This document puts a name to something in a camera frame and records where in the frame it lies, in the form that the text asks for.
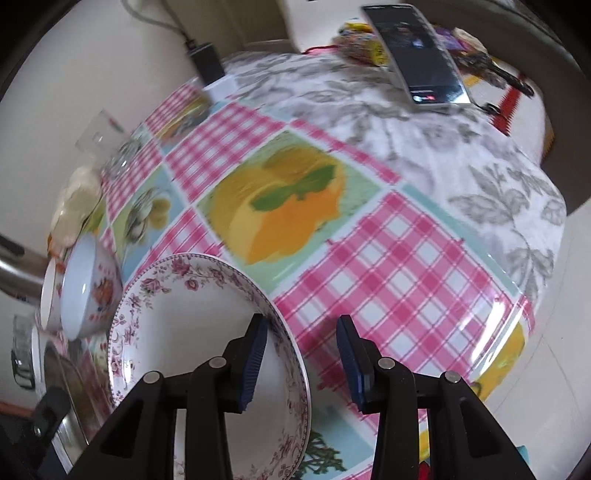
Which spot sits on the black power adapter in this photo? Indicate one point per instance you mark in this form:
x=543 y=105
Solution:
x=205 y=60

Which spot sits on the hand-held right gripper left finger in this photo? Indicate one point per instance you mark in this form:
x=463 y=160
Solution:
x=253 y=364

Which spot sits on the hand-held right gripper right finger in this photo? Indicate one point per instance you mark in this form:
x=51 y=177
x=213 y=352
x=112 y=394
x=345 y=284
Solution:
x=351 y=364

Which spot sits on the pink checked tablecloth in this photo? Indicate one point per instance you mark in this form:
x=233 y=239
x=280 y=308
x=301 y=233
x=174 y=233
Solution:
x=392 y=277

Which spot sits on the pink floral rimmed plate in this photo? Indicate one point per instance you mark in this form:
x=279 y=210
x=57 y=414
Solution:
x=184 y=314

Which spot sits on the white floral bowl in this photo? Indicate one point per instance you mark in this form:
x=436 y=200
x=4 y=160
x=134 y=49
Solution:
x=50 y=300
x=90 y=286

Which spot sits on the clear glass mug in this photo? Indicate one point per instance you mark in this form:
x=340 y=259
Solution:
x=104 y=134

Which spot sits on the glass coffee pot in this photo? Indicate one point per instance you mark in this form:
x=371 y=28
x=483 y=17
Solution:
x=23 y=355

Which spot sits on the red white cloth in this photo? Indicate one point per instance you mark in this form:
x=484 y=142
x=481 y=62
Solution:
x=510 y=104

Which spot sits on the colourful snack packet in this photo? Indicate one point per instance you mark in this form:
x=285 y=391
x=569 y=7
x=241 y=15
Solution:
x=360 y=44

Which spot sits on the grey leaf print cloth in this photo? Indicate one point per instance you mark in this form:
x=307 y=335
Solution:
x=323 y=92

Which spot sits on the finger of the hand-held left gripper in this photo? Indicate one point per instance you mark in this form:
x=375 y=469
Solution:
x=48 y=413

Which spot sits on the round metal basin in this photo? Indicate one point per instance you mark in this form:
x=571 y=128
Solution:
x=76 y=415

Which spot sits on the purple snack packet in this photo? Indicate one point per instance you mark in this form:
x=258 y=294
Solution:
x=447 y=37

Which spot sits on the stainless steel thermos jug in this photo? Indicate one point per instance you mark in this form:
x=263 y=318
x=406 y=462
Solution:
x=18 y=277

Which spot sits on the bag of steamed buns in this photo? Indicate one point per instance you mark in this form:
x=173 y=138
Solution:
x=76 y=203

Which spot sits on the smartphone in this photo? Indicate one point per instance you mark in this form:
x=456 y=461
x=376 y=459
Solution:
x=415 y=50

